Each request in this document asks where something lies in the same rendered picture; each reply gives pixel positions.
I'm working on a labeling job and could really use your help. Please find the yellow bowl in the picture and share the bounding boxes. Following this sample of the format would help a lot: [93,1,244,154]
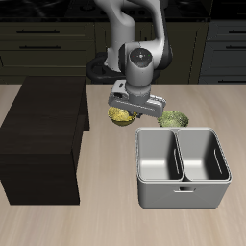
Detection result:
[107,106,137,127]

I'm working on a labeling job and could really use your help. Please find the green bowl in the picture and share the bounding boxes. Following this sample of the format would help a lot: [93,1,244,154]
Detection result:
[157,110,190,129]

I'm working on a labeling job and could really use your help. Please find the dark kitchen cupboards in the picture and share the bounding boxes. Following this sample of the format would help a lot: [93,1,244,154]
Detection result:
[0,0,246,85]

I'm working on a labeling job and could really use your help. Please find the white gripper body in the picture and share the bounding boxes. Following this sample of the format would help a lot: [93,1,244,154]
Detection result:
[107,88,167,118]

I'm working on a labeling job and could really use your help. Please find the white two-bin basket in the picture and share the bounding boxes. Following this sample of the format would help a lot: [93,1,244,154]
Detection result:
[135,127,234,209]

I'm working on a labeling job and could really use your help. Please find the dark wooden cabinet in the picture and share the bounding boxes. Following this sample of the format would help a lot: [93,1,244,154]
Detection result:
[0,75,90,206]

